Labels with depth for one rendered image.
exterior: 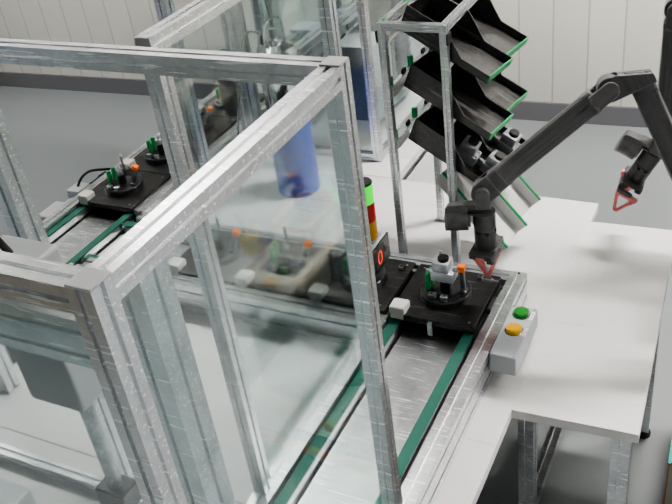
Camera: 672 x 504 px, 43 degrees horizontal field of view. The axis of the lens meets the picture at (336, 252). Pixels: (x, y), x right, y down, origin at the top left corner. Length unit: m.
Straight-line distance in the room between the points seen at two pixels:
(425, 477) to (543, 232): 1.15
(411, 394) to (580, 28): 3.44
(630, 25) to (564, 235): 2.57
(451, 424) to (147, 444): 1.22
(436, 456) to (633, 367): 0.63
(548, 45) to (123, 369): 4.67
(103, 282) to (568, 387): 1.64
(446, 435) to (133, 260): 1.30
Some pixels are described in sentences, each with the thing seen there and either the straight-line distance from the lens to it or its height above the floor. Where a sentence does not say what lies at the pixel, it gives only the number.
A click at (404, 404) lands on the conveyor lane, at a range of 2.14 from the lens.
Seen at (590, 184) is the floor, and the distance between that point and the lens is 4.82.
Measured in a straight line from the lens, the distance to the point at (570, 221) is 2.88.
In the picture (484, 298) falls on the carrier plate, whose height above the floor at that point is 0.97.
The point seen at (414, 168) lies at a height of 0.80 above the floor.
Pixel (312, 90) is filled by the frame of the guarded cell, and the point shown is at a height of 1.99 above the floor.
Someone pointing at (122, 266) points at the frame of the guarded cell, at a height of 1.99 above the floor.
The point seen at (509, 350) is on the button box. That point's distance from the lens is 2.21.
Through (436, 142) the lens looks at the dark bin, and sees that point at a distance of 2.41.
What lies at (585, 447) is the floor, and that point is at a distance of 3.31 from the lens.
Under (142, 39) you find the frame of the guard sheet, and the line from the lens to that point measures 1.37.
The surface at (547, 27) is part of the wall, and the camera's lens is 5.29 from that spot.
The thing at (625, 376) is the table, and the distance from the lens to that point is 2.31.
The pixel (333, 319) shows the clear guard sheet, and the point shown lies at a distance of 1.23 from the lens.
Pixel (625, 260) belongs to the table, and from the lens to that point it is 2.71.
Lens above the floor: 2.40
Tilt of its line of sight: 33 degrees down
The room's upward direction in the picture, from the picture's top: 8 degrees counter-clockwise
